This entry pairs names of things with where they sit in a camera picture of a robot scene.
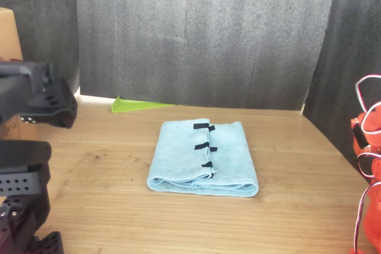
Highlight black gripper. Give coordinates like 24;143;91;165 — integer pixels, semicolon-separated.
20;63;78;128

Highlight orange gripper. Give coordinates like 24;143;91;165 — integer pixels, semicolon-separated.
351;112;381;157

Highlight light blue towel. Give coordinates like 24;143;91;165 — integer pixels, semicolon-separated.
146;118;259;198

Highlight brown cardboard box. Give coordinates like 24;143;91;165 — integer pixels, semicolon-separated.
0;7;39;142

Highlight light grey foam panel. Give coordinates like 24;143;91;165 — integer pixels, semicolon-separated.
73;0;339;111

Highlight thin red white servo cable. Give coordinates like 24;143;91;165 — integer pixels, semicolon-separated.
355;74;381;134
353;151;381;254

